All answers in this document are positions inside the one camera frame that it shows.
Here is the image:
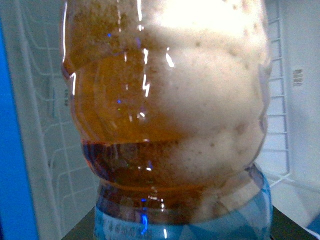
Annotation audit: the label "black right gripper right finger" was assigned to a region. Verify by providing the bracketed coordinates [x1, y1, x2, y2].
[271, 206, 317, 240]

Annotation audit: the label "white wire freezer basket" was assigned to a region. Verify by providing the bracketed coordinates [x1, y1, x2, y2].
[14, 0, 292, 236]

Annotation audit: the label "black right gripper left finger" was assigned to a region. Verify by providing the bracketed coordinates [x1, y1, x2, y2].
[62, 207, 95, 240]

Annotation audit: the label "amber tea drink bottle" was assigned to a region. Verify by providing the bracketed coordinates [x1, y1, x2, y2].
[60, 0, 273, 240]

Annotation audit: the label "white chest freezer body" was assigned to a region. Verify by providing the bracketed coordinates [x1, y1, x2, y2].
[0, 0, 320, 240]

